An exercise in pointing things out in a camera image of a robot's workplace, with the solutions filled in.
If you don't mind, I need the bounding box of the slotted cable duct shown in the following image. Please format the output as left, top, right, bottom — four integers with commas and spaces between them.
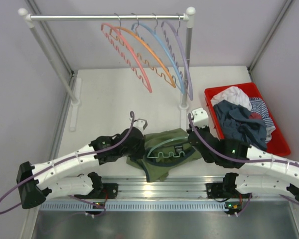
39, 201, 242, 212

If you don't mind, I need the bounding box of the navy blue garment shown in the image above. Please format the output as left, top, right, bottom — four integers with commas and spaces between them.
213, 100, 267, 151

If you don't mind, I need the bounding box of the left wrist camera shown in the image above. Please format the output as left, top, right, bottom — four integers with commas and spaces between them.
133, 119, 148, 131

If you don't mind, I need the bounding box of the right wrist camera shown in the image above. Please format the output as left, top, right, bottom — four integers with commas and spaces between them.
191, 108, 209, 128

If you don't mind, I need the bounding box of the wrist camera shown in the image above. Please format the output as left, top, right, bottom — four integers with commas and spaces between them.
133, 119, 148, 131
191, 108, 209, 128

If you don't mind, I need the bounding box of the green hanger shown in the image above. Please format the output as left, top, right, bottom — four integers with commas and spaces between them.
146, 136, 187, 159

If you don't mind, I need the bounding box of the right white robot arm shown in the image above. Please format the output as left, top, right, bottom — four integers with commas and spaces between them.
186, 126, 299, 203

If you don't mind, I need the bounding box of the red plastic bin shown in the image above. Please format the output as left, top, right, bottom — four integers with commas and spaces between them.
204, 82, 291, 157

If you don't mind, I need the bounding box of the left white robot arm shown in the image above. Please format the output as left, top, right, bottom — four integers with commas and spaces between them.
16, 126, 146, 209

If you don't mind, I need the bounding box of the green tank top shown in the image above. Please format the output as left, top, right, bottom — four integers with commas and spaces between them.
126, 128, 201, 183

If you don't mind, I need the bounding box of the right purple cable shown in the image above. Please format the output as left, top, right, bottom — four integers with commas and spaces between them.
188, 113, 299, 172

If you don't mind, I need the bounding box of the purple hanger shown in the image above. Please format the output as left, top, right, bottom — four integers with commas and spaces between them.
161, 20, 193, 101

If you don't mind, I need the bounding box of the striped garment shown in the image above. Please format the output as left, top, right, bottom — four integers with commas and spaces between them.
250, 97, 276, 143

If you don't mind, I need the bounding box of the white clothes rack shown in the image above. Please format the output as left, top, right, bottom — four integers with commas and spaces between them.
17, 6, 196, 132

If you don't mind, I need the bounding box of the white garment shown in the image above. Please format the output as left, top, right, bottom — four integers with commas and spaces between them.
211, 86, 252, 110

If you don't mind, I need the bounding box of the orange hanger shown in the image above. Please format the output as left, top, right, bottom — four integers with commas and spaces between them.
109, 12, 177, 88

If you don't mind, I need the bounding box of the aluminium mounting rail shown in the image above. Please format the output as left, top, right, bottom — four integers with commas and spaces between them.
49, 175, 240, 200

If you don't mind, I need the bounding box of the blue hanger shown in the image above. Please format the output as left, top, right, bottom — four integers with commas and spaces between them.
127, 13, 187, 94

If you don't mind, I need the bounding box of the pink hanger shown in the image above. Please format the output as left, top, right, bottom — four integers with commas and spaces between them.
101, 22, 152, 93

